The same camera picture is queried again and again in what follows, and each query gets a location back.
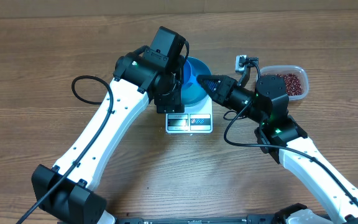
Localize blue plastic measuring scoop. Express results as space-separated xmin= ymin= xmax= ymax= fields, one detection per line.
xmin=183 ymin=57 xmax=197 ymax=88

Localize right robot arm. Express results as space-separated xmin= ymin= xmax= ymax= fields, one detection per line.
xmin=196 ymin=75 xmax=358 ymax=223

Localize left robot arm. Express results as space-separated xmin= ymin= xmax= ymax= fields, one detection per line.
xmin=19 ymin=26 xmax=189 ymax=223

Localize teal round bowl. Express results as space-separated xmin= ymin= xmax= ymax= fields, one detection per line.
xmin=181 ymin=57 xmax=211 ymax=106

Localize white digital kitchen scale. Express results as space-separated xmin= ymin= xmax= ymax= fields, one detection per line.
xmin=165 ymin=96 xmax=213 ymax=134

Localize red beans in container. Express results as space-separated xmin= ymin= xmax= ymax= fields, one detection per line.
xmin=256 ymin=73 xmax=303 ymax=97

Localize clear plastic food container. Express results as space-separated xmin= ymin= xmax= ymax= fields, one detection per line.
xmin=260 ymin=65 xmax=310 ymax=101

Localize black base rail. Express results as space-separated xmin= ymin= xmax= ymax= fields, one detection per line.
xmin=116 ymin=214 xmax=278 ymax=224

